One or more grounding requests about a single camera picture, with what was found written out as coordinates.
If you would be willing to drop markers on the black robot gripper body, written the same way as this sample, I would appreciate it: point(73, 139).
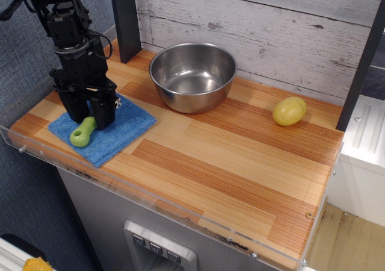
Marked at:
point(83, 72)

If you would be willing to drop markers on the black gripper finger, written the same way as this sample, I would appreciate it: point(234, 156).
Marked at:
point(103, 111)
point(75, 104)

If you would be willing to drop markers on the green handled grey spatula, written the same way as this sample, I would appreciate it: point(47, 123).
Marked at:
point(81, 136)

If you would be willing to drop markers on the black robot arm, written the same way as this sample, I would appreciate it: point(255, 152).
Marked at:
point(66, 22)

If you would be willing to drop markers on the blue folded cloth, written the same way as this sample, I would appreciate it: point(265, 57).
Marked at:
point(131, 121)

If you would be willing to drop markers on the clear acrylic table guard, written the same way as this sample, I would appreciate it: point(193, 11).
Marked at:
point(224, 190)

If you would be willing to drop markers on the stainless steel bowl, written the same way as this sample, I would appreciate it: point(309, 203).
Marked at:
point(193, 78)

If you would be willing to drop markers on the grey toy fridge cabinet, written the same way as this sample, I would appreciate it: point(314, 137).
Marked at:
point(103, 209)

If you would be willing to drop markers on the silver water dispenser panel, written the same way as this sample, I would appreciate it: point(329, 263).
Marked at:
point(152, 251)

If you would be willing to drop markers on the yellow tape piece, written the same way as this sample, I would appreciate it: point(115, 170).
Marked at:
point(36, 264)

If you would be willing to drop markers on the yellow toy potato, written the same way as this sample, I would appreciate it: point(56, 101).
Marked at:
point(289, 111)

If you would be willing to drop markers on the white ridged side unit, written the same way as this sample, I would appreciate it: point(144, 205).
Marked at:
point(357, 182)

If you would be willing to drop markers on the dark grey vertical post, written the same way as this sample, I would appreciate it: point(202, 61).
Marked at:
point(127, 28)

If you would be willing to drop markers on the dark right frame post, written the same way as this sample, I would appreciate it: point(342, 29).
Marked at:
point(370, 48)

